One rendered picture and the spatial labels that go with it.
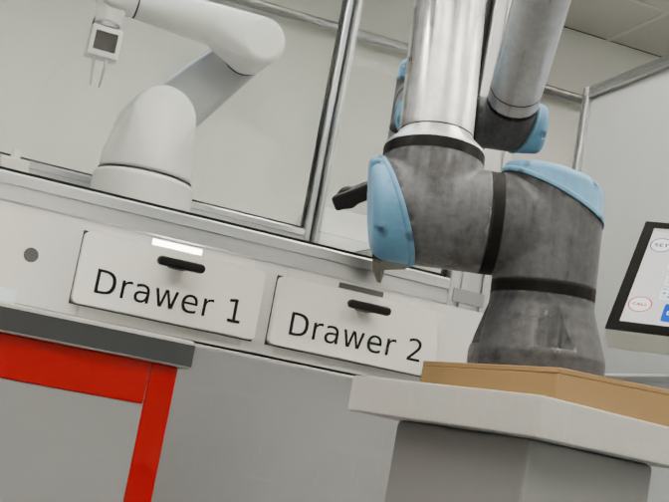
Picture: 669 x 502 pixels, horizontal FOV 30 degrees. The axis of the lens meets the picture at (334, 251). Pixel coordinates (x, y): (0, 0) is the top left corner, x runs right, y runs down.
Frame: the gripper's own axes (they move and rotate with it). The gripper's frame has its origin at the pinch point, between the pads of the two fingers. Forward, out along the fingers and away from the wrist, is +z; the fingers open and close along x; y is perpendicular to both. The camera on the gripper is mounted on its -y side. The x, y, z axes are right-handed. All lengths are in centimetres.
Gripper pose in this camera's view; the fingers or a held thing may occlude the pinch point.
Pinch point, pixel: (375, 273)
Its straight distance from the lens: 202.7
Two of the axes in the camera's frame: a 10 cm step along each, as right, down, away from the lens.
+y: 9.6, 2.2, -1.9
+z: -1.4, 9.3, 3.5
